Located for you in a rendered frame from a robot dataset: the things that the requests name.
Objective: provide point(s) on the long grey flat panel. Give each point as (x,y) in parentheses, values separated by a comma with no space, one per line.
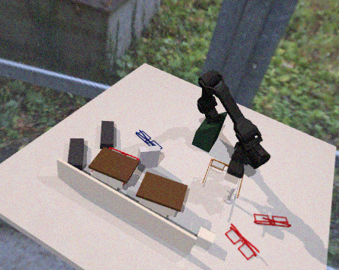
(133,211)

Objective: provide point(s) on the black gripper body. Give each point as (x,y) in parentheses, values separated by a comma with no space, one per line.
(240,158)

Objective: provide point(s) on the blue-framed glasses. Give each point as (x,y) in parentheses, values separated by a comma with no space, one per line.
(142,135)

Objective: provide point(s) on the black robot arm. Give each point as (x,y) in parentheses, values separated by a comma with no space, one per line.
(244,129)

